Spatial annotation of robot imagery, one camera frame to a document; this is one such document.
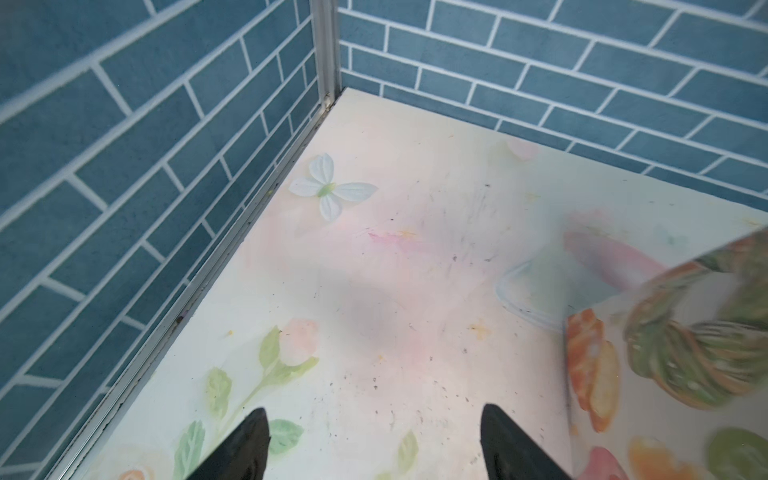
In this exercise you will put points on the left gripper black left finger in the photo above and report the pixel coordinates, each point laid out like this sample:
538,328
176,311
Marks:
243,455

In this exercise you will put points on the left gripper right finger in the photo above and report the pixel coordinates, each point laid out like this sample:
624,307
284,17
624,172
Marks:
509,453

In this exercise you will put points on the white paper bread bag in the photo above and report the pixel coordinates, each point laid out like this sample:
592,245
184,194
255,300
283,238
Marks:
669,380

